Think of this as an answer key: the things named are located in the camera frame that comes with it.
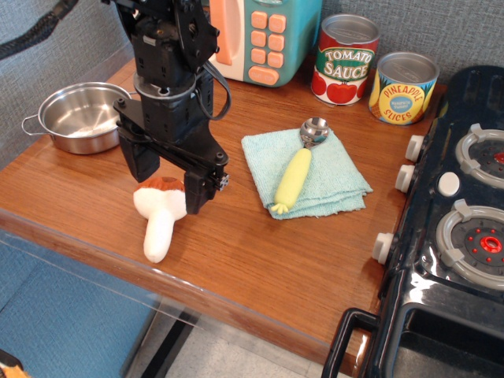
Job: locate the pineapple slices can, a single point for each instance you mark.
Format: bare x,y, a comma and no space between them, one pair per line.
402,88

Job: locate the plush mushroom toy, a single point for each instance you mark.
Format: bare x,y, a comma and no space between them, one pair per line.
162,201

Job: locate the teal toy microwave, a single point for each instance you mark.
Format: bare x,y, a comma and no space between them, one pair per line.
263,42

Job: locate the black toy stove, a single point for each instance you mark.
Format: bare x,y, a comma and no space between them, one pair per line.
441,297

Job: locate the tomato sauce can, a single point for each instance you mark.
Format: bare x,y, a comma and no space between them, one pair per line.
346,50

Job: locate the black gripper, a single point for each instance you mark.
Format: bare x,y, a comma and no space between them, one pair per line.
175,126

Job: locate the light blue folded cloth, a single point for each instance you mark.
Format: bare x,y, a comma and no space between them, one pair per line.
333,184

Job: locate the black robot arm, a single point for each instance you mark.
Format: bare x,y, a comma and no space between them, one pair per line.
173,42

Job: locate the small metal pot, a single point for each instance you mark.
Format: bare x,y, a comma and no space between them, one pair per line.
80,119

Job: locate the spoon with yellow-green handle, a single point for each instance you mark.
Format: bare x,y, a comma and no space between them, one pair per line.
313,132

